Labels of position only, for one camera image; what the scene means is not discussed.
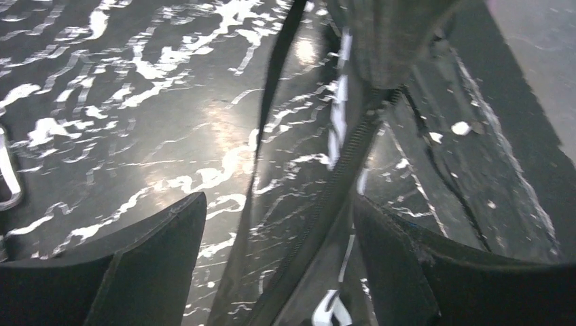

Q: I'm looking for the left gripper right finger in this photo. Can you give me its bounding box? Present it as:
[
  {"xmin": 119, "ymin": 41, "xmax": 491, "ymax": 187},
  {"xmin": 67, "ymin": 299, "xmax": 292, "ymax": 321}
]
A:
[{"xmin": 353, "ymin": 196, "xmax": 575, "ymax": 325}]

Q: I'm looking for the black racket bag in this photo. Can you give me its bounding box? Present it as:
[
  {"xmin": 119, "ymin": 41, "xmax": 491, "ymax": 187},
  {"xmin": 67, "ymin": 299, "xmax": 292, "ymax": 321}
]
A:
[{"xmin": 207, "ymin": 1, "xmax": 458, "ymax": 325}]

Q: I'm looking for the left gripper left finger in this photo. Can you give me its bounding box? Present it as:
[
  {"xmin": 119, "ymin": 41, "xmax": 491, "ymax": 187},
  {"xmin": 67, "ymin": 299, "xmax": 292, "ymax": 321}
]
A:
[{"xmin": 1, "ymin": 192, "xmax": 206, "ymax": 325}]

